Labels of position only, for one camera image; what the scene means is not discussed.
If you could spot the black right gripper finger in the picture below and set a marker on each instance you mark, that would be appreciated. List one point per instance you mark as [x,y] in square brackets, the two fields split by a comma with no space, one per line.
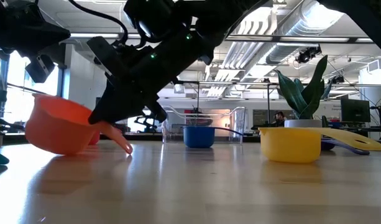
[159,113]
[122,105]

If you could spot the blue measuring cup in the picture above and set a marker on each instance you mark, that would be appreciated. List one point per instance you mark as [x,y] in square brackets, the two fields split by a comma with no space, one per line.
[198,138]

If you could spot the orange measuring cup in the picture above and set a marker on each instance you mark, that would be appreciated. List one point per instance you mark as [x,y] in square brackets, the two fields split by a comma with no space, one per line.
[59,130]

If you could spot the yellow measuring cup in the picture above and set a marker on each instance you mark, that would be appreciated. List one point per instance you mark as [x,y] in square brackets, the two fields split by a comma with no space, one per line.
[289,146]

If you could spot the purple measuring cup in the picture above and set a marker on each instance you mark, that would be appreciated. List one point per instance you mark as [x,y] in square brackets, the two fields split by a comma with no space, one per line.
[327,146]

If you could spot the black background robot arm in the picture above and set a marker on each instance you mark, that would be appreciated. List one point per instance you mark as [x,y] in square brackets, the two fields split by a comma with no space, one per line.
[146,121]

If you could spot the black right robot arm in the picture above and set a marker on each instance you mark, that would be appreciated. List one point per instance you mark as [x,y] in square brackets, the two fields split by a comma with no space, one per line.
[227,15]

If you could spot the clear plastic basket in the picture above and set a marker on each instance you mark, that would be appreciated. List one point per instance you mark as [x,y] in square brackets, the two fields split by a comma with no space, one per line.
[236,124]

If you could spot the person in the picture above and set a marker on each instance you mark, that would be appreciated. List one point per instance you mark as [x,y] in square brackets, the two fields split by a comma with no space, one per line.
[279,117]

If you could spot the white plant pot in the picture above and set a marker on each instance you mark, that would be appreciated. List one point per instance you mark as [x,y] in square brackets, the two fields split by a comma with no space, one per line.
[302,123]

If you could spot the green leafy plant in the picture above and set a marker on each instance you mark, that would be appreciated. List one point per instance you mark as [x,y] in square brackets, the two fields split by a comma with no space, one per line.
[308,96]

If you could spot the black computer monitor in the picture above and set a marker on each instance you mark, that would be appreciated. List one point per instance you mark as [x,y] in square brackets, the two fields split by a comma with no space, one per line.
[355,110]

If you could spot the black table frame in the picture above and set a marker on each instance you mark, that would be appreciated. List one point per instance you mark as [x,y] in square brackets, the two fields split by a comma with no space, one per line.
[143,137]

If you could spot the black background frame stand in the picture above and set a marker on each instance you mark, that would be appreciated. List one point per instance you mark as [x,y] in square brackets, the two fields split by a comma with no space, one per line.
[190,82]

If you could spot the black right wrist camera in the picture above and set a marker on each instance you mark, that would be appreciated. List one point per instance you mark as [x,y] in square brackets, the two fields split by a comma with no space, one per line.
[101,56]

